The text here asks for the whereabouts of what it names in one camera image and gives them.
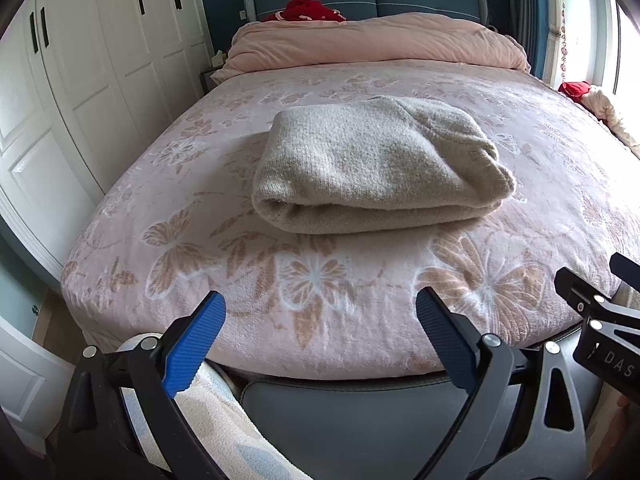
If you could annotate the pink duvet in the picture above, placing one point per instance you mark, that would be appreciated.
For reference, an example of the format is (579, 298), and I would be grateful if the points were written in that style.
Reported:
(375, 45)

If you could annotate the bed with pink floral blanket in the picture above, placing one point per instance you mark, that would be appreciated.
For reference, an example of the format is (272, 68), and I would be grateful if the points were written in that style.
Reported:
(300, 280)

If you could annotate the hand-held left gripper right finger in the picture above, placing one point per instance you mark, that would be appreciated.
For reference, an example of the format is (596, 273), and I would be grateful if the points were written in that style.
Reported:
(445, 340)

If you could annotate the person's white fleece clothing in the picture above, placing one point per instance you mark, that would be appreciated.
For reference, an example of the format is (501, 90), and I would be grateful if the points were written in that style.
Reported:
(220, 425)

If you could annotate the white wardrobe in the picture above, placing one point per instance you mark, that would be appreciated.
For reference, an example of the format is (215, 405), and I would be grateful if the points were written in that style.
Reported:
(100, 85)

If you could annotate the white door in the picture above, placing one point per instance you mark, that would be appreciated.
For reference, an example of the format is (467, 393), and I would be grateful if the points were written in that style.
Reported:
(30, 375)

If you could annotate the grey curtain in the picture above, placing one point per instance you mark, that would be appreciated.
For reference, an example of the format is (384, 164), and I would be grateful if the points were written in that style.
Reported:
(525, 15)

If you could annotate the red cloth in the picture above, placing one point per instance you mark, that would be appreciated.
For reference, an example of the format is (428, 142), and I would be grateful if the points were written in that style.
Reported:
(575, 91)

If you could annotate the dark nightstand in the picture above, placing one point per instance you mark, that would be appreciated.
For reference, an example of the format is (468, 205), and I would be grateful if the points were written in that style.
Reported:
(209, 84)

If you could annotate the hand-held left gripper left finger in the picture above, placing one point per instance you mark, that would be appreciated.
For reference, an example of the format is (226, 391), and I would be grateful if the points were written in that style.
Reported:
(195, 345)

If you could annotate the cream knit sweater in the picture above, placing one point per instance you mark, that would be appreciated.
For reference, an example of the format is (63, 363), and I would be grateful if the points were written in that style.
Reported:
(375, 170)

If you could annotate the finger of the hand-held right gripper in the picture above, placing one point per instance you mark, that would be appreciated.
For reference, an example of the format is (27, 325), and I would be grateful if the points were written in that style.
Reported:
(575, 290)
(627, 266)

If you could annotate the red garment at headboard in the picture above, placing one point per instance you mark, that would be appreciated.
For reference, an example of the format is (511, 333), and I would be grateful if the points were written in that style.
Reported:
(305, 10)

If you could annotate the pale pink fluffy cloth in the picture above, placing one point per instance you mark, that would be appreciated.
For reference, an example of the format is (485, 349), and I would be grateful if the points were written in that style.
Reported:
(615, 115)

